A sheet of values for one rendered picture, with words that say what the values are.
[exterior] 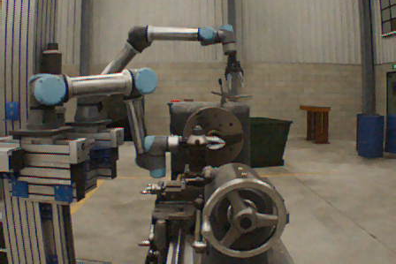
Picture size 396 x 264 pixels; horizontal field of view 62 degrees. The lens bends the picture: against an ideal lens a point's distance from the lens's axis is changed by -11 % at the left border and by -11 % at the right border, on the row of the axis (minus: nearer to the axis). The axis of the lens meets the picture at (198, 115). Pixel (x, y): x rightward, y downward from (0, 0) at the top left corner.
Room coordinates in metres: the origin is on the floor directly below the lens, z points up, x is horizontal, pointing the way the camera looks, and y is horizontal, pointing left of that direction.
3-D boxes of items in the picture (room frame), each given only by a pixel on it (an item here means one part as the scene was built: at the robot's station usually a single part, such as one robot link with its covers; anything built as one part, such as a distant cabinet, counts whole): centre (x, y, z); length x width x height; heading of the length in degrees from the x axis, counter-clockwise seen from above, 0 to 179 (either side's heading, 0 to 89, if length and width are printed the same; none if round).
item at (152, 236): (1.29, 0.15, 0.75); 0.27 x 0.10 x 0.23; 0
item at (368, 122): (7.31, -3.79, 0.44); 0.59 x 0.59 x 0.88
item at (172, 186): (1.32, -0.06, 0.95); 0.43 x 0.17 x 0.05; 90
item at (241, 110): (2.33, -0.06, 1.06); 0.59 x 0.48 x 0.39; 0
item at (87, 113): (1.97, 0.62, 1.21); 0.15 x 0.15 x 0.10
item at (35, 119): (1.48, 0.68, 1.21); 0.15 x 0.15 x 0.10
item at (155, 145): (1.66, 0.19, 1.07); 0.11 x 0.08 x 0.09; 90
